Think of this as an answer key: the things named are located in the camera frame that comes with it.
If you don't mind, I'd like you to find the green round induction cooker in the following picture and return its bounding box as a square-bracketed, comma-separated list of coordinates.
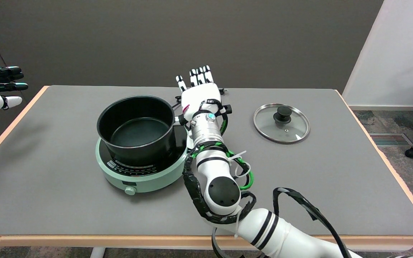
[95, 124, 193, 196]

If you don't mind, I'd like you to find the metal floor vent grille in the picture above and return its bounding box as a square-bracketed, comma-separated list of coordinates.
[369, 133, 413, 147]

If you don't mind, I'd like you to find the glass pot lid black knob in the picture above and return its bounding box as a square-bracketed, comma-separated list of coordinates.
[253, 103, 310, 144]

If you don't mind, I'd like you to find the green robot cable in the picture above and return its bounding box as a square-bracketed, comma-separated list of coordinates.
[192, 118, 254, 190]

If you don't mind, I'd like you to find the grey table mat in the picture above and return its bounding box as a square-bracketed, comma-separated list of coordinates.
[0, 85, 413, 237]

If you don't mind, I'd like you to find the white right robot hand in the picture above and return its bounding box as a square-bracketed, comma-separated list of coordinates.
[175, 65, 233, 121]

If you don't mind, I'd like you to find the white zip tie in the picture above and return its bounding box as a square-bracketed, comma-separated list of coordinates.
[228, 150, 252, 178]

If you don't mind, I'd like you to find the black soup pot with handle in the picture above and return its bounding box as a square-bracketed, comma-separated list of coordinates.
[96, 95, 232, 166]

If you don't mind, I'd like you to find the black wrapped robot cable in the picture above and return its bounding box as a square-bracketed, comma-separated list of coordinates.
[182, 143, 352, 258]

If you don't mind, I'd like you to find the white partition panel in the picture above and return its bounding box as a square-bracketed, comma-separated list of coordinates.
[342, 0, 413, 111]

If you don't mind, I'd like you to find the black power cord with plug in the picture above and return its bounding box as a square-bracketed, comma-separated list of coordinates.
[171, 88, 228, 109]

